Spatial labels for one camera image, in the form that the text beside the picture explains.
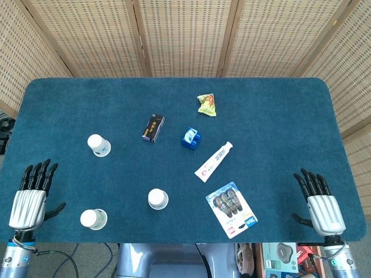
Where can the blue-grey robot torso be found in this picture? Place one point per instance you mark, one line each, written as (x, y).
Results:
(174, 259)

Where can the brown crumpled bag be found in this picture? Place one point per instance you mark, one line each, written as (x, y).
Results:
(245, 259)

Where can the red black product box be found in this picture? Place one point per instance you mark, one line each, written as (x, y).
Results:
(304, 255)

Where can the correction tape blister pack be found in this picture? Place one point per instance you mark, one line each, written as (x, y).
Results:
(232, 211)

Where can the woven bamboo folding screen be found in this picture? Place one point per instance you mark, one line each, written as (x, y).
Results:
(185, 34)

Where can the crumpled yellow snack wrapper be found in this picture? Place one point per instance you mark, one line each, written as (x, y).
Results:
(207, 105)

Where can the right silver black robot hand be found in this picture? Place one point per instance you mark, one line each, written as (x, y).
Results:
(326, 214)

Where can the dark blue product box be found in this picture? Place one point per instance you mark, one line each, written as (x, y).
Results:
(281, 275)

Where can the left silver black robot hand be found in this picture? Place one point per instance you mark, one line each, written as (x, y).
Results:
(27, 208)

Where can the blue toy building block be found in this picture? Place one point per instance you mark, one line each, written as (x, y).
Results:
(189, 140)

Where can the small black purple carton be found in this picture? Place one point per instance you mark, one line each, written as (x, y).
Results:
(153, 127)

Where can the teal blue table mat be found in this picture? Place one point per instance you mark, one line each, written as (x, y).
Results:
(261, 139)

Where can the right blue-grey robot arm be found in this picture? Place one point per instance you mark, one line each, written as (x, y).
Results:
(345, 265)

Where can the white pink toothpaste tube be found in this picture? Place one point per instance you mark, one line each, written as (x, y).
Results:
(213, 162)

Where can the paper cup blue flower print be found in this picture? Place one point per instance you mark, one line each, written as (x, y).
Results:
(158, 198)
(97, 143)

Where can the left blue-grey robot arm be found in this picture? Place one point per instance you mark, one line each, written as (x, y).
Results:
(14, 262)

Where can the teal box grey round device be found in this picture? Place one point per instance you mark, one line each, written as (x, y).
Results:
(279, 255)

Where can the paper cup green fern print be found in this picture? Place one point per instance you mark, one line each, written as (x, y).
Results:
(91, 218)

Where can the black power box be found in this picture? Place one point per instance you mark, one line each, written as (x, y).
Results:
(3, 142)

